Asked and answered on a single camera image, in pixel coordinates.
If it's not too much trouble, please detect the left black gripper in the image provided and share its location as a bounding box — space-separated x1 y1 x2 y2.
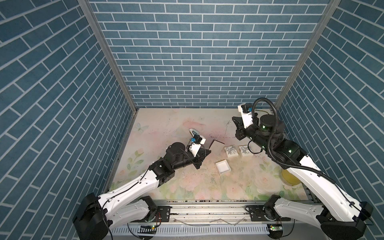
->
170 148 211 171

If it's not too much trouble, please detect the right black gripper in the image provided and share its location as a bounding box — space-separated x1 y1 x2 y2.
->
232 116 270 154

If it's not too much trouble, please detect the white bow box lid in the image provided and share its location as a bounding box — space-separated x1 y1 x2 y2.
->
239 145 254 158

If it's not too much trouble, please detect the white bow gift box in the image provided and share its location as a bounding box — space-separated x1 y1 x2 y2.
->
224 145 239 158

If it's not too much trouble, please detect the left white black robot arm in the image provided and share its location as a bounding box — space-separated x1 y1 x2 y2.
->
73 142 211 240

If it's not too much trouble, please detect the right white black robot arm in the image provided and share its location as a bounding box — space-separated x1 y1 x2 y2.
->
232 113 373 240

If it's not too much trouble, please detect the yellow pen cup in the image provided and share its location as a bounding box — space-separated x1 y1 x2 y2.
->
281 170 302 186

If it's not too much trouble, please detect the aluminium front rail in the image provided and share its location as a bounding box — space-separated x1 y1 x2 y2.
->
80 199 337 232

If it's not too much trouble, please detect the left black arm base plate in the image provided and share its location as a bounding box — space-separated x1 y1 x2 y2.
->
134 206 172 223

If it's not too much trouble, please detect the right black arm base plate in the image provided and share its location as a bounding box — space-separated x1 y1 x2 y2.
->
245 205 292 222

